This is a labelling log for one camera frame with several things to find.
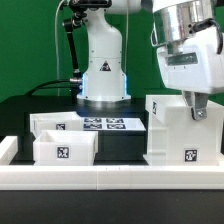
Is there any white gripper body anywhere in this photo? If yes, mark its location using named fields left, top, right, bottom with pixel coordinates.
left=157, top=27, right=224, bottom=94

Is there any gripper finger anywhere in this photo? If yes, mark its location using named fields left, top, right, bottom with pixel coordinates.
left=191, top=92, right=208, bottom=120
left=182, top=91, right=193, bottom=107

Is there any white drawer cabinet frame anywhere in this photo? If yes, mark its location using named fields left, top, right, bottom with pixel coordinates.
left=144, top=95, right=224, bottom=166

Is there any white drawer box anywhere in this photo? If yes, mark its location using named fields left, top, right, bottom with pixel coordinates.
left=30, top=112, right=83, bottom=137
left=33, top=130, right=98, bottom=166

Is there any white front drawer box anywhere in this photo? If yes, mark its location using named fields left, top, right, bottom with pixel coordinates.
left=33, top=130, right=98, bottom=166

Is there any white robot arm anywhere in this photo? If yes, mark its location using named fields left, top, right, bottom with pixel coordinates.
left=61, top=0, right=224, bottom=120

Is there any white marker sheet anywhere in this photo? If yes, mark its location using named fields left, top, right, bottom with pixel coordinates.
left=83, top=117, right=145, bottom=131

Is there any black cable hose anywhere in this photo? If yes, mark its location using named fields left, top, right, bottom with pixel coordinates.
left=23, top=18, right=84, bottom=98

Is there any grey thin cable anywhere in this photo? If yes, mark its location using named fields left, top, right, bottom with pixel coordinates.
left=54, top=0, right=65, bottom=98

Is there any white left fence rail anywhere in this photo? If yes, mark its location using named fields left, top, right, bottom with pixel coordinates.
left=0, top=136, right=18, bottom=165

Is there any white fence rail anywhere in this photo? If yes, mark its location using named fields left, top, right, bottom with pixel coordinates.
left=0, top=136, right=18, bottom=165
left=0, top=165, right=224, bottom=190

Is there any white front fence rail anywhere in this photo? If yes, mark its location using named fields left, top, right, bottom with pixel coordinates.
left=0, top=165, right=224, bottom=190

